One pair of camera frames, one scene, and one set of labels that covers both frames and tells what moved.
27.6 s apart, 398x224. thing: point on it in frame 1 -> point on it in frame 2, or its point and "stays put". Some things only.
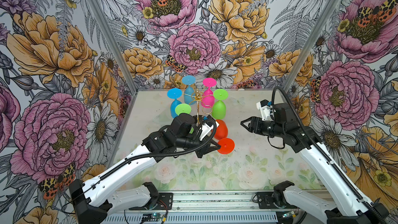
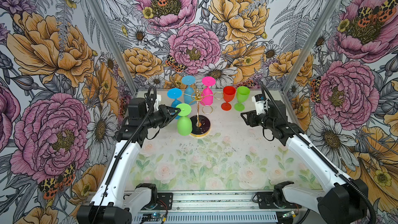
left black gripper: [208, 150] -> [165, 111]
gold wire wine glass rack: [198, 96] stays put
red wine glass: [227, 145] -> [229, 94]
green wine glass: [218, 107] -> [242, 95]
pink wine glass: [208, 98] stays put
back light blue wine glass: [189, 94] stays put
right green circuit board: [289, 214] stays put
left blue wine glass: [174, 93] stays put
